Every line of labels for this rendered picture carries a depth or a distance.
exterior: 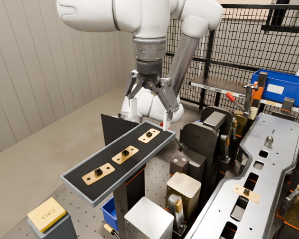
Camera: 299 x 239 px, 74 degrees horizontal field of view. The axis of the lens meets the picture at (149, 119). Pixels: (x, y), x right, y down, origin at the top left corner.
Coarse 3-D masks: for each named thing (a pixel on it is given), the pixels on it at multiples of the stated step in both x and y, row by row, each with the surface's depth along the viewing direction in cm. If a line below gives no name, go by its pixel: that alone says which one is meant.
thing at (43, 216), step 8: (48, 200) 48; (40, 208) 46; (48, 208) 46; (56, 208) 46; (32, 216) 44; (40, 216) 44; (48, 216) 44; (56, 216) 44; (40, 224) 43; (48, 224) 43
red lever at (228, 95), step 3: (225, 93) 107; (228, 93) 106; (228, 96) 106; (231, 96) 105; (231, 99) 105; (234, 99) 105; (234, 102) 105; (237, 102) 105; (237, 105) 105; (240, 105) 105; (240, 108) 105; (243, 108) 104; (243, 111) 104
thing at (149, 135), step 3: (150, 129) 73; (153, 129) 73; (147, 132) 70; (150, 132) 70; (153, 132) 72; (156, 132) 72; (159, 132) 72; (144, 135) 70; (147, 135) 70; (150, 135) 69; (153, 135) 70; (156, 135) 70; (141, 138) 69; (144, 138) 69; (147, 138) 69; (150, 138) 69; (141, 141) 68; (144, 141) 67; (147, 141) 67
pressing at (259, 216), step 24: (264, 120) 110; (288, 120) 110; (240, 144) 92; (288, 144) 92; (264, 168) 79; (288, 168) 79; (216, 192) 69; (264, 192) 69; (216, 216) 61; (264, 216) 61
